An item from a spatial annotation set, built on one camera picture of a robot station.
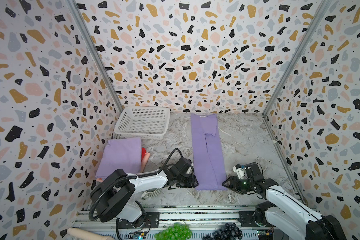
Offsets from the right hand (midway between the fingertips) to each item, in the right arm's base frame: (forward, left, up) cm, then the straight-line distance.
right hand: (224, 183), depth 83 cm
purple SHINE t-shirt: (+14, +7, -3) cm, 16 cm away
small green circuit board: (-24, +43, -3) cm, 49 cm away
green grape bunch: (-22, +24, +2) cm, 33 cm away
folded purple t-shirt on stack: (+15, +58, +5) cm, 60 cm away
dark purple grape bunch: (-22, +1, +3) cm, 22 cm away
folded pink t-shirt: (+13, +47, -1) cm, 49 cm away
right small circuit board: (-21, -19, -4) cm, 29 cm away
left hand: (0, +15, +2) cm, 15 cm away
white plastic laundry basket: (+48, +56, -4) cm, 74 cm away
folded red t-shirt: (+21, +50, -2) cm, 54 cm away
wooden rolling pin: (-23, +70, 0) cm, 74 cm away
